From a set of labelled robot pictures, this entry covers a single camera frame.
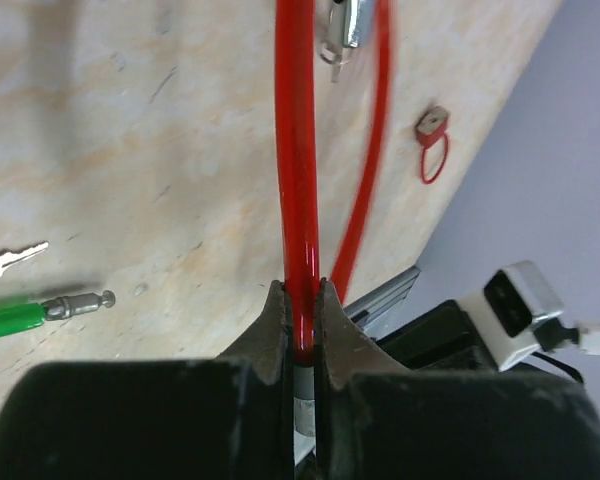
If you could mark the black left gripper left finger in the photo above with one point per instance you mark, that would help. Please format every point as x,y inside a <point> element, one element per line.
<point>230,417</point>

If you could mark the green cable lock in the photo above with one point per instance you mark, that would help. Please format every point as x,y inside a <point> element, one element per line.
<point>19,318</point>

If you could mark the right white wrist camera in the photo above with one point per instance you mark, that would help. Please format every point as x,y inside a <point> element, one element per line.
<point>517,314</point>

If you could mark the red cable lock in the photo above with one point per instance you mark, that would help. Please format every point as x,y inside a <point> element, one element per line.
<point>350,24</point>

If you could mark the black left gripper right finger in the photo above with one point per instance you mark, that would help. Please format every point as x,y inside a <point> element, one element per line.
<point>376,419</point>

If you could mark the thin red wire padlock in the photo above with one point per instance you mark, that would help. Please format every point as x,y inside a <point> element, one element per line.
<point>430,130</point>

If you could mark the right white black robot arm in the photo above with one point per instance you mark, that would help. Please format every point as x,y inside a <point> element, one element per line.
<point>443,339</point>

